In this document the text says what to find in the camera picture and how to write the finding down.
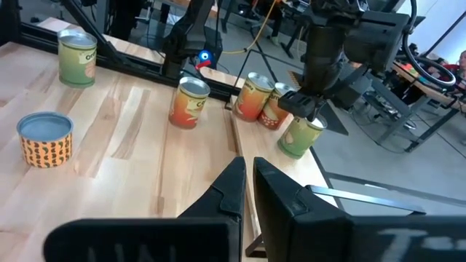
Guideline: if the yellow hanging cable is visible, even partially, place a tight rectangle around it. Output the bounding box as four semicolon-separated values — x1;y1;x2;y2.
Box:
221;0;278;55

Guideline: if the person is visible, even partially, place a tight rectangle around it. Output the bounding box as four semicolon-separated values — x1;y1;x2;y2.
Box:
435;49;466;92
267;0;288;47

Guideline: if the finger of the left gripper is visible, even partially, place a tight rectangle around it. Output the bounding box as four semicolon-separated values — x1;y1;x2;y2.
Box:
309;107;327;123
278;90;321;118

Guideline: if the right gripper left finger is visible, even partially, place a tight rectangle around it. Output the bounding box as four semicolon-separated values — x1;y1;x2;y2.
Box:
42;156;248;262

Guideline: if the small orange patterned can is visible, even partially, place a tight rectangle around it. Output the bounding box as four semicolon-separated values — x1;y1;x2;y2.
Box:
16;111;74;169

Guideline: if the tall green can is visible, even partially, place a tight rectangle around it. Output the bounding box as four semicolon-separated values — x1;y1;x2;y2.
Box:
277;114;328;160
57;28;98;89

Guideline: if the tall orange corn can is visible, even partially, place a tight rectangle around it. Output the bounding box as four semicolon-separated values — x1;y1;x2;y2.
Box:
168;76;211;130
257;82;296;131

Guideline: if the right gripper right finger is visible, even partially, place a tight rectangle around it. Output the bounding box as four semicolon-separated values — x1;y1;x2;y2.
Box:
253;156;466;262

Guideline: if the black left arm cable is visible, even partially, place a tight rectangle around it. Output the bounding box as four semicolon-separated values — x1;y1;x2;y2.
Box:
400;0;458;88

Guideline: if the black tripod stand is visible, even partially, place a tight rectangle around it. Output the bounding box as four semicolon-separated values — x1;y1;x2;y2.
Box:
231;36;280;90

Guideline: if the black box with blue light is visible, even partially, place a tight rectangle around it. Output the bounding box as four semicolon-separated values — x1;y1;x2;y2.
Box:
196;34;224;72

